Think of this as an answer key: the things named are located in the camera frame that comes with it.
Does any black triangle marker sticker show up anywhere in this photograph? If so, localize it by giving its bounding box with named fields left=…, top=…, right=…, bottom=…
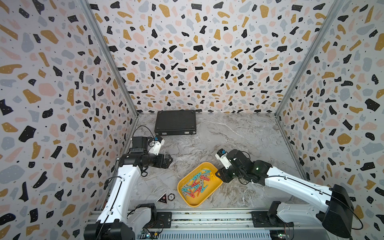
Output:
left=157, top=193, right=168, bottom=205

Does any frame aluminium post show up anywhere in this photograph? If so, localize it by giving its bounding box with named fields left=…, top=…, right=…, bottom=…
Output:
left=78, top=0, right=139, bottom=119
left=275, top=0, right=345, bottom=120

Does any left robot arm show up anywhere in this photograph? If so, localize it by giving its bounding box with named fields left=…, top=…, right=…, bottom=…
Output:
left=84, top=137, right=173, bottom=240

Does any left frame aluminium post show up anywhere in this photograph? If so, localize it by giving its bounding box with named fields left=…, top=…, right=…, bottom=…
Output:
left=78, top=0, right=139, bottom=119

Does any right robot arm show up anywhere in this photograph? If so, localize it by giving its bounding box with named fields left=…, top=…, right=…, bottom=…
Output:
left=215, top=149, right=355, bottom=239

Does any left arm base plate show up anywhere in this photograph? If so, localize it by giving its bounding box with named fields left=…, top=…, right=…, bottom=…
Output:
left=144, top=212, right=172, bottom=229

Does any black hard case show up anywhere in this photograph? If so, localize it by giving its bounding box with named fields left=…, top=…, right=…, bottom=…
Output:
left=155, top=110, right=197, bottom=136

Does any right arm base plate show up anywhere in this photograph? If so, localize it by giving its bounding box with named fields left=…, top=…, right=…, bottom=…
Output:
left=251, top=211, right=294, bottom=228

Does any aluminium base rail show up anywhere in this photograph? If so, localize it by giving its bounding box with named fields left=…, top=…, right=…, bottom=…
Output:
left=86, top=209, right=338, bottom=240

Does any red clothespin in tray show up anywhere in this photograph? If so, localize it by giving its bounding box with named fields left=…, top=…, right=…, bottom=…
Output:
left=191, top=179, right=200, bottom=189

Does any right frame aluminium post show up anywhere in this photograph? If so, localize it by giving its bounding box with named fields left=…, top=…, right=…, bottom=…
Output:
left=275, top=0, right=345, bottom=120

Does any yellow plastic storage tray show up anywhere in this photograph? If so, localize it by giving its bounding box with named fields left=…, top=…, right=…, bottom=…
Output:
left=177, top=162, right=223, bottom=208

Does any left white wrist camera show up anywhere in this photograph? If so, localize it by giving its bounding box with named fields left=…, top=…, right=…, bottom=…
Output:
left=149, top=137, right=165, bottom=156

